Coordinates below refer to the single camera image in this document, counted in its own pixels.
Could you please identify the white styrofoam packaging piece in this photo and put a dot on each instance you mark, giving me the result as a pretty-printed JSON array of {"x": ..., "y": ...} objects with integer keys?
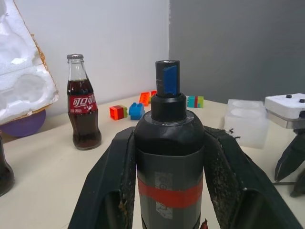
[{"x": 21, "y": 71}]

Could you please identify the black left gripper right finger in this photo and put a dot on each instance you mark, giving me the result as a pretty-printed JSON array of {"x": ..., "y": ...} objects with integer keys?
[{"x": 236, "y": 186}]

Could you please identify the translucent white plastic container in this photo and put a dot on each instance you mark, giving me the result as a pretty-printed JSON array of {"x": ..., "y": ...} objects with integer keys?
[{"x": 245, "y": 122}]

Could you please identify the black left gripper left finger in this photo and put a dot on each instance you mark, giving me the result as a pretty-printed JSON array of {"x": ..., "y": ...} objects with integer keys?
[{"x": 104, "y": 181}]

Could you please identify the blue toy block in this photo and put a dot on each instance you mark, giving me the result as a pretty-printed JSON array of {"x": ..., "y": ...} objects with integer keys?
[{"x": 137, "y": 111}]

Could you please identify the orange and green toy block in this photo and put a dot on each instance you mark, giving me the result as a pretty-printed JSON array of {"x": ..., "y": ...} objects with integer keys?
[{"x": 118, "y": 112}]

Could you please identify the teal red green toy block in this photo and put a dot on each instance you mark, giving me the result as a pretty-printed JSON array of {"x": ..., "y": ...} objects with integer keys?
[{"x": 196, "y": 101}]

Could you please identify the glass cola bottle red label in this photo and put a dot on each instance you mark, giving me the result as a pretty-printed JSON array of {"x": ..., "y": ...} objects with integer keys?
[{"x": 82, "y": 112}]

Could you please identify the dark glass bottle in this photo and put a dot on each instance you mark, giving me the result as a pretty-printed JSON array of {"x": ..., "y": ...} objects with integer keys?
[{"x": 4, "y": 171}]

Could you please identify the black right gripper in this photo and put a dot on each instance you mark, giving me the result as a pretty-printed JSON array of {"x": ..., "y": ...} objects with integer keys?
[{"x": 300, "y": 134}]

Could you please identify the purple round object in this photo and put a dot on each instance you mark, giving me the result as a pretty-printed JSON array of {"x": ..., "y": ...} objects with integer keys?
[{"x": 25, "y": 124}]

